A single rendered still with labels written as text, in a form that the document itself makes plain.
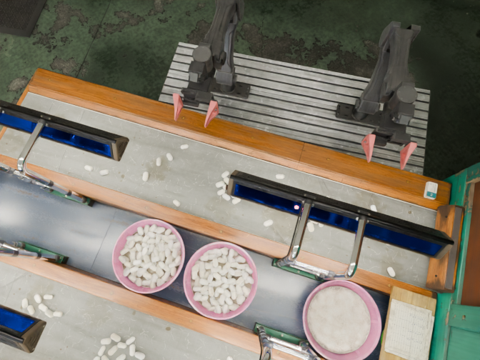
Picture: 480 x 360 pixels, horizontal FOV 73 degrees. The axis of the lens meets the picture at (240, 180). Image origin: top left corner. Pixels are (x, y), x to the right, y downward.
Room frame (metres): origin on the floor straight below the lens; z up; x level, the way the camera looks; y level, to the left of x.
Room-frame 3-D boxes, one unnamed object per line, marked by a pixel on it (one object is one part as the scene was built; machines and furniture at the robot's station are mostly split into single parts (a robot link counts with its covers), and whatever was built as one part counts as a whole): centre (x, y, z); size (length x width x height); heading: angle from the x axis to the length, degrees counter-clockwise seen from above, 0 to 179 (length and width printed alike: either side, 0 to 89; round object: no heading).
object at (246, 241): (0.22, 0.19, 0.71); 1.81 x 0.05 x 0.11; 68
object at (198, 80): (0.59, 0.11, 1.13); 0.07 x 0.06 x 0.11; 72
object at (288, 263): (0.10, -0.23, 0.90); 0.20 x 0.19 x 0.45; 68
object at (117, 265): (0.11, 0.35, 0.72); 0.27 x 0.27 x 0.10
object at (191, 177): (0.38, 0.12, 0.73); 1.81 x 0.30 x 0.02; 68
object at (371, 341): (-0.16, -0.31, 0.72); 0.27 x 0.27 x 0.10
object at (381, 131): (0.41, -0.47, 1.07); 0.10 x 0.07 x 0.07; 72
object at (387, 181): (0.58, 0.04, 0.67); 1.81 x 0.12 x 0.19; 68
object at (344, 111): (0.67, -0.55, 0.71); 0.20 x 0.07 x 0.08; 72
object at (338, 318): (-0.16, -0.31, 0.71); 0.22 x 0.22 x 0.06
